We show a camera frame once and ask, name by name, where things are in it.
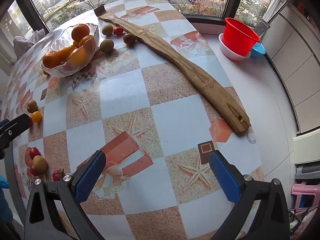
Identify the metal grater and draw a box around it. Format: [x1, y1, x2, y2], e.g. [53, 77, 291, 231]
[255, 19, 270, 37]

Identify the person's left hand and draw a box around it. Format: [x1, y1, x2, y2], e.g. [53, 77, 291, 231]
[0, 175, 13, 224]

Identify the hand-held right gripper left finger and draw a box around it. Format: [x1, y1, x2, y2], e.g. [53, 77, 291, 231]
[24, 150, 107, 240]

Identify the pink plastic stool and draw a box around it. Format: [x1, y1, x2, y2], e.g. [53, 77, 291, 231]
[291, 182, 317, 210]

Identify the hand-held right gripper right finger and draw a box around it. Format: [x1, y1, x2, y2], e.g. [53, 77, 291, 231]
[209, 150, 292, 240]

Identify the red plastic bucket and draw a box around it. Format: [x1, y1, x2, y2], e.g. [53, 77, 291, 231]
[223, 17, 261, 55]

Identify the long wooden board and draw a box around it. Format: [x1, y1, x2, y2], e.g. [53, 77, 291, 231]
[97, 14, 250, 133]

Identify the white plastic basin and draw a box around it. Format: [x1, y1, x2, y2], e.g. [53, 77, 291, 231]
[218, 33, 251, 62]

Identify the grey cloth pile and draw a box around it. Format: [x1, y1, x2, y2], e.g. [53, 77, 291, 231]
[12, 29, 47, 58]

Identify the white cabinet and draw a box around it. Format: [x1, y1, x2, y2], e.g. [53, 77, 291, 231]
[260, 5, 320, 134]

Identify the red tomato with stem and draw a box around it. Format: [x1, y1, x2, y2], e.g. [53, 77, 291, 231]
[52, 169, 65, 182]

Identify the clear glass bowl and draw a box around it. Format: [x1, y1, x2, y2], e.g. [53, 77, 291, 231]
[40, 24, 100, 77]

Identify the dark brown tomato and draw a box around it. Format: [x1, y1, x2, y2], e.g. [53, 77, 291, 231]
[123, 33, 137, 46]

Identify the brown vase with twigs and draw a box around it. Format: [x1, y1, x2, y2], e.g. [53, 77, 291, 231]
[94, 5, 107, 17]

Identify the checkered patterned tablecloth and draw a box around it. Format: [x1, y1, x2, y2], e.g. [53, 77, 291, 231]
[0, 0, 265, 240]

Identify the blue plastic cup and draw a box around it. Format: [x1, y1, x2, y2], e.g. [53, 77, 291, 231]
[250, 42, 266, 57]

